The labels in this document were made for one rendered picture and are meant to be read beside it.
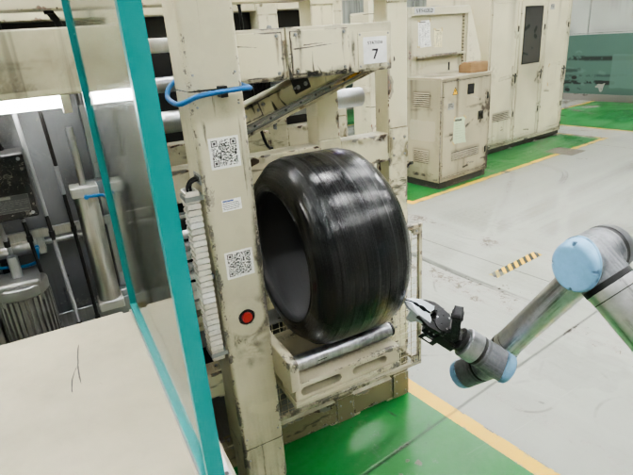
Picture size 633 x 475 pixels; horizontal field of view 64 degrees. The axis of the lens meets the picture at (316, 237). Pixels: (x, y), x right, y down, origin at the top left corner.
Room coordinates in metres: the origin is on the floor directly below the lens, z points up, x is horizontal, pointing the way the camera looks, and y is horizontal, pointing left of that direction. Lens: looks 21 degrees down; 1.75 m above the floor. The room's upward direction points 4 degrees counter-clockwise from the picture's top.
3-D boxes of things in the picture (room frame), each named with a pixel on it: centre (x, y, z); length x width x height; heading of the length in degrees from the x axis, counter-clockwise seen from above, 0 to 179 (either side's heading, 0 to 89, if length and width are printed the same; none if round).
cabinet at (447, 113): (6.14, -1.67, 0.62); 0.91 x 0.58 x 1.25; 125
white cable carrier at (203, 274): (1.20, 0.29, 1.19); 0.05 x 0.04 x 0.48; 27
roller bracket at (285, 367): (1.32, 0.17, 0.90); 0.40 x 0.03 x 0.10; 27
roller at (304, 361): (1.27, -0.05, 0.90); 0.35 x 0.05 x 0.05; 117
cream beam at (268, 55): (1.72, 0.03, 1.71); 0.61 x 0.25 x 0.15; 117
